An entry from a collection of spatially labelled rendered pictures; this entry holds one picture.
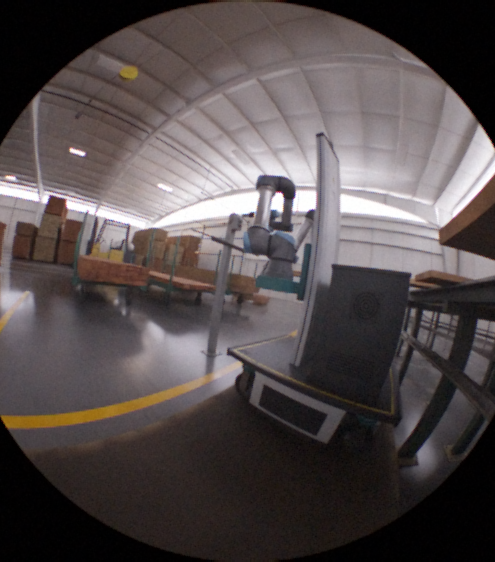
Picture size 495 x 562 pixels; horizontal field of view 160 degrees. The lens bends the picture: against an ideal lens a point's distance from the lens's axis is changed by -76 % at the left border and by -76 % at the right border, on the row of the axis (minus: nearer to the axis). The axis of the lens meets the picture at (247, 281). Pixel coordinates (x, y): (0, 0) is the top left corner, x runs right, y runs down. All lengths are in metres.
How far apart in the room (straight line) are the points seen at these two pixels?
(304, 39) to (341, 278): 6.15
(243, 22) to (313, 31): 1.73
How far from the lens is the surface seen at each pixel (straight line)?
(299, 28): 6.25
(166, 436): 0.90
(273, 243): 0.85
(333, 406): 0.77
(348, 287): 0.73
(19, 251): 10.38
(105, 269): 2.37
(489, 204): 0.28
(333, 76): 6.68
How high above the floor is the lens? 0.72
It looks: level
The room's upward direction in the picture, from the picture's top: 10 degrees clockwise
